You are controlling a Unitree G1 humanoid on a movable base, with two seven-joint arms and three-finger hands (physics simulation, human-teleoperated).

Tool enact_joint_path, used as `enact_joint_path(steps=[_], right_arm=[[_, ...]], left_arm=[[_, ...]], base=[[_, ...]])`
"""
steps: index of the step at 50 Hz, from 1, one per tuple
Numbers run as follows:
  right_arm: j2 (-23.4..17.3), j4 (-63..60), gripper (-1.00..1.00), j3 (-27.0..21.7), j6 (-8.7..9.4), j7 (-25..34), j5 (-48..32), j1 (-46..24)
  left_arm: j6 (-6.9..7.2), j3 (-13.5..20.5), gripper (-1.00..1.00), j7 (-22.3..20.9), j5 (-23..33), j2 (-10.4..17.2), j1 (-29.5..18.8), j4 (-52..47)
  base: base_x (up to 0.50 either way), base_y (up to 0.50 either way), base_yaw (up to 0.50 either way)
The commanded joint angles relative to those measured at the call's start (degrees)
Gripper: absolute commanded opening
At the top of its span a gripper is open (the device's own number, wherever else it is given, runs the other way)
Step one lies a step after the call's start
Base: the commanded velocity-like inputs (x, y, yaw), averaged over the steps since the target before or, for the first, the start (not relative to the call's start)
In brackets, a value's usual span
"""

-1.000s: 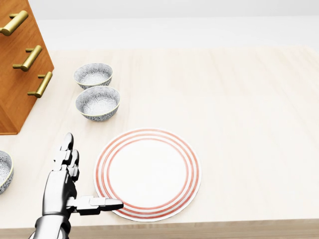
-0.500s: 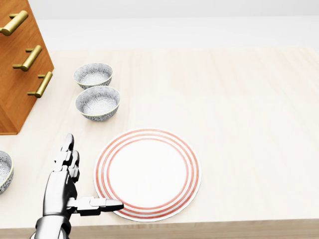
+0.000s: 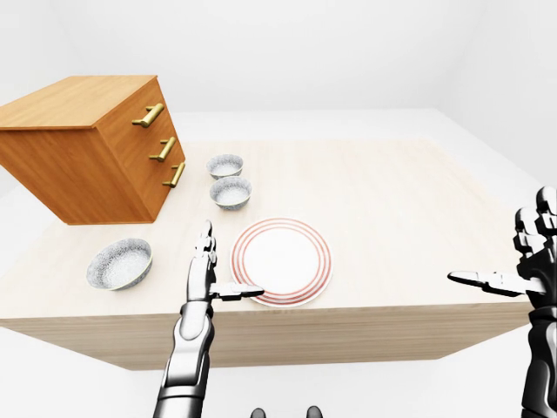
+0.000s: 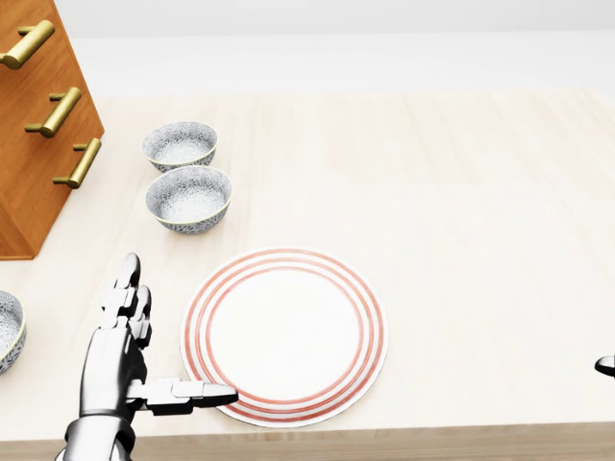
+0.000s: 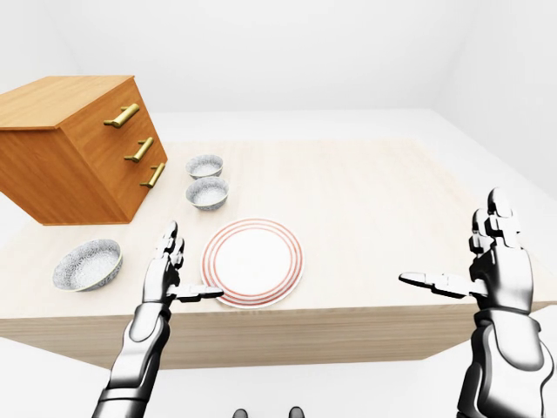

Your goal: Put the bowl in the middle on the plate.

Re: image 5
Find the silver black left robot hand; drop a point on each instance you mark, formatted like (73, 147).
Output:
(159, 274)

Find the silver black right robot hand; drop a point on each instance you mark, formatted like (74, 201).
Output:
(505, 274)

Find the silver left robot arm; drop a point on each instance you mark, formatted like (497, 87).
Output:
(135, 357)

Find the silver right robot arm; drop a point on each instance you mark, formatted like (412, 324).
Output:
(505, 366)

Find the large patterned bowl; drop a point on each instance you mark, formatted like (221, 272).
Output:
(87, 265)

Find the white plate with red rings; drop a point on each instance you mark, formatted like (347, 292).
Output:
(252, 263)

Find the small patterned bowl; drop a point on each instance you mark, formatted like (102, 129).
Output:
(203, 166)
(206, 193)

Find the wooden cabinet drawer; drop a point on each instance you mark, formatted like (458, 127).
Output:
(93, 130)
(132, 191)
(114, 161)

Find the small dark rounded shape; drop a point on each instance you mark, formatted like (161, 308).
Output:
(296, 413)
(240, 413)

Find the wooden cabinet with drawers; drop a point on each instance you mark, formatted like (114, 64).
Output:
(35, 165)

